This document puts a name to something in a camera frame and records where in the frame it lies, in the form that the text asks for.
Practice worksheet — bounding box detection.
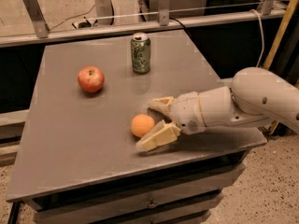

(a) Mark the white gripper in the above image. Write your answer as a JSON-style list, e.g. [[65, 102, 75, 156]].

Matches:
[[135, 92, 206, 152]]

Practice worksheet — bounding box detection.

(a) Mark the orange fruit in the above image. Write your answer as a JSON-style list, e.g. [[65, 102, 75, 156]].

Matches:
[[131, 114, 155, 137]]

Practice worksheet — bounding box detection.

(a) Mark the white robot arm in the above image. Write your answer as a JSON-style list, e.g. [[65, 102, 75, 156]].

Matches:
[[135, 67, 299, 152]]

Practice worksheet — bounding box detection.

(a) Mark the red apple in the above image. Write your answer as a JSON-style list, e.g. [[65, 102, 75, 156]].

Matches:
[[78, 66, 105, 93]]

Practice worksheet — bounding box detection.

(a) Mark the green soda can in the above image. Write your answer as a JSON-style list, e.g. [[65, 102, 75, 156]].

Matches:
[[131, 33, 150, 74]]

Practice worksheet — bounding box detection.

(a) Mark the grey drawer cabinet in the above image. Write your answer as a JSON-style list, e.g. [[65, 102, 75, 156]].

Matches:
[[7, 30, 264, 224]]

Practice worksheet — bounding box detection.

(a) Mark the floor power outlet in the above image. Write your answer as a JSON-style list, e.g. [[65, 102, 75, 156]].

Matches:
[[72, 20, 93, 29]]

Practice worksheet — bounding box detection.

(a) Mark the grey metal railing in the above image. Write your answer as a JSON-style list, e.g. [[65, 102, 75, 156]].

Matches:
[[0, 0, 288, 49]]

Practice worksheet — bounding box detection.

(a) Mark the black cable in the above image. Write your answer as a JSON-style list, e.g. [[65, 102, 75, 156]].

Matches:
[[169, 17, 188, 31]]

